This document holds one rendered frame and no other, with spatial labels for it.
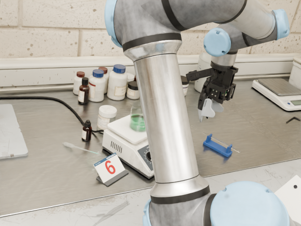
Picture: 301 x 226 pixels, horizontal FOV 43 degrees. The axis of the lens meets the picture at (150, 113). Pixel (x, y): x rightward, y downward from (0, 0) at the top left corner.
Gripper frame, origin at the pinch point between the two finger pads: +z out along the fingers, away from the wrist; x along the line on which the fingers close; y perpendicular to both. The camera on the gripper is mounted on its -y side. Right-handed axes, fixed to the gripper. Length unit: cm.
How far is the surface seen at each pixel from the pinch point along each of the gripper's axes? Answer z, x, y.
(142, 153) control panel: 3.2, -30.2, -1.5
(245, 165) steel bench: 9.5, -0.8, 19.3
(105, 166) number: 6.2, -39.7, -6.4
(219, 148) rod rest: 8.3, -0.6, 9.2
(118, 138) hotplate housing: 2.0, -31.3, -10.3
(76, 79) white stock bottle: 2, -14, -48
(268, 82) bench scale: 4, 66, -2
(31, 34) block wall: -13, -23, -64
